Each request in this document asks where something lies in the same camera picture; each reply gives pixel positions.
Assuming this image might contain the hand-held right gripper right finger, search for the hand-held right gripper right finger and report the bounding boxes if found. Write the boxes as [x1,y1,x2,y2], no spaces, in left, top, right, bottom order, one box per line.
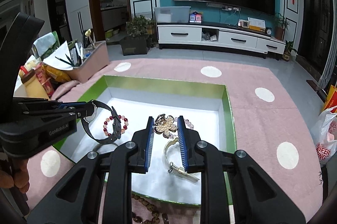
[177,115,307,224]

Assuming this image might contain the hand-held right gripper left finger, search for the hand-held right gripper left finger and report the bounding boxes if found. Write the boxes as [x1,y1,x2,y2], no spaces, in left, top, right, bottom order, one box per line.
[34,116,155,224]

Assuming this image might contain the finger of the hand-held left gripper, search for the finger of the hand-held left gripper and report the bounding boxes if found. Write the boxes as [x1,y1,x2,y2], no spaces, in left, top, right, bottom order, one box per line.
[26,108,95,121]
[12,97,96,112]

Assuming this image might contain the cream wristwatch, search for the cream wristwatch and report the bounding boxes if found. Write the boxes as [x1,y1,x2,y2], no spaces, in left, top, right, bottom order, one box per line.
[163,136,201,184]

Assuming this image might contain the gold pearl flower clip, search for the gold pearl flower clip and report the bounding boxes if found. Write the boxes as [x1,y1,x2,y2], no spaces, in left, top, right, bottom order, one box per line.
[153,114,179,140]

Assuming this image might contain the pale purple bead bracelet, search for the pale purple bead bracelet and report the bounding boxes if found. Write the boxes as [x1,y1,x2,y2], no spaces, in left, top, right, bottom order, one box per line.
[172,116,195,139]

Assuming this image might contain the green cardboard box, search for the green cardboard box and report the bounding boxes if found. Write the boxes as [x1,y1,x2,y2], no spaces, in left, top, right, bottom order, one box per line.
[51,75,237,205]

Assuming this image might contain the black wristwatch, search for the black wristwatch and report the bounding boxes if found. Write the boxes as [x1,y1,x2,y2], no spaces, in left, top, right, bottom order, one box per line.
[79,99,123,146]

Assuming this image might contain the red and pink bead bracelet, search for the red and pink bead bracelet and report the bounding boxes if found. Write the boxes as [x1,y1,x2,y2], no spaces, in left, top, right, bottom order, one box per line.
[103,114,129,140]

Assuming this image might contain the person's left hand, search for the person's left hand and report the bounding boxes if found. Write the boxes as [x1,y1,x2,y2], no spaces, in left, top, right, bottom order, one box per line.
[0,158,29,194]

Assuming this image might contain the red snack packet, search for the red snack packet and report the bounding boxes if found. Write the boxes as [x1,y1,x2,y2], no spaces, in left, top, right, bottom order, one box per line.
[34,64,54,97]

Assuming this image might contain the yellow snack packet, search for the yellow snack packet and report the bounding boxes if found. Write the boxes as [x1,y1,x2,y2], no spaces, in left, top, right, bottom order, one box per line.
[43,64,71,84]

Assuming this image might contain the rolled white green packet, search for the rolled white green packet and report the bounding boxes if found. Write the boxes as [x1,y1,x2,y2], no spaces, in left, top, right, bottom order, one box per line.
[33,32,60,59]

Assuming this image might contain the white papers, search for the white papers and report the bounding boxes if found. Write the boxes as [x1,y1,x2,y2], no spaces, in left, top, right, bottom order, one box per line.
[46,40,79,70]

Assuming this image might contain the bundle of pens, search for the bundle of pens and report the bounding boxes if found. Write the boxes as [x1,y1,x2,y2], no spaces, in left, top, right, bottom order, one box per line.
[55,41,87,67]

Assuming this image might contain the pink pen holder box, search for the pink pen holder box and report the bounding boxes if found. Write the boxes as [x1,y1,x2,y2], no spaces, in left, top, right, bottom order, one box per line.
[59,40,110,83]

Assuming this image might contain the pink polka-dot tablecloth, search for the pink polka-dot tablecloth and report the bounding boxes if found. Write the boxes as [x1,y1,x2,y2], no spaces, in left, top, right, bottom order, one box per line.
[26,57,324,224]

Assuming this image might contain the leafy plant in dark planter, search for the leafy plant in dark planter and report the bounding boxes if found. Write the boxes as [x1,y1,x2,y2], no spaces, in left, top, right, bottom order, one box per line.
[120,15,156,56]

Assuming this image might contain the white tv cabinet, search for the white tv cabinet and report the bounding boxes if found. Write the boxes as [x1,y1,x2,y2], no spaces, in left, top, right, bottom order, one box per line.
[156,21,287,60]

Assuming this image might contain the small blue red sign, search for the small blue red sign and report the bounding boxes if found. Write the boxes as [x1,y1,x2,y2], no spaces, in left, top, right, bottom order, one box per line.
[189,12,203,24]

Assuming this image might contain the clear plastic storage box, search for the clear plastic storage box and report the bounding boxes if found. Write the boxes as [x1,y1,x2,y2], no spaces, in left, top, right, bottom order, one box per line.
[154,6,191,24]

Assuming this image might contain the small potted plant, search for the small potted plant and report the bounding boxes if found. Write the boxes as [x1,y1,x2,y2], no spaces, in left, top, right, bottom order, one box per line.
[282,41,298,62]

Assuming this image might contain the yellow white box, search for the yellow white box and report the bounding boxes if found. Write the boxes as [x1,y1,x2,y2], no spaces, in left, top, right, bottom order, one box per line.
[247,17,266,30]

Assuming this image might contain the white plastic bag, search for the white plastic bag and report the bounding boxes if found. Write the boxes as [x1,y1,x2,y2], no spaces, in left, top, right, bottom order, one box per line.
[309,106,337,168]

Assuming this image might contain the white power strip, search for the white power strip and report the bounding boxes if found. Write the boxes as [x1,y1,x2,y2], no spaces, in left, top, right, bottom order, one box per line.
[207,2,241,12]

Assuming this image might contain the tall potted plant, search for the tall potted plant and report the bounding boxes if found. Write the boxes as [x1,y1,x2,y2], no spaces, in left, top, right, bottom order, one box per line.
[273,12,290,41]

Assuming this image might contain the yellow paper bag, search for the yellow paper bag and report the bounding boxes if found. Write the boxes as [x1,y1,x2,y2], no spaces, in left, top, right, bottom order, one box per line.
[322,85,337,115]

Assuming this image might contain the striped curtain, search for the striped curtain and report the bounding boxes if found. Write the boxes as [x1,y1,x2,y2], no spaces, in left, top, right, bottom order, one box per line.
[318,50,337,90]

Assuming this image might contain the brown wooden bead bracelet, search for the brown wooden bead bracelet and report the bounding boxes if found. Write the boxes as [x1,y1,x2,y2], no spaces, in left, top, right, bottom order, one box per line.
[131,194,169,224]

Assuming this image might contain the yellow handled tool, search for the yellow handled tool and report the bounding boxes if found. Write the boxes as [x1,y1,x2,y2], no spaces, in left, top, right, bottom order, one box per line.
[84,29,96,49]

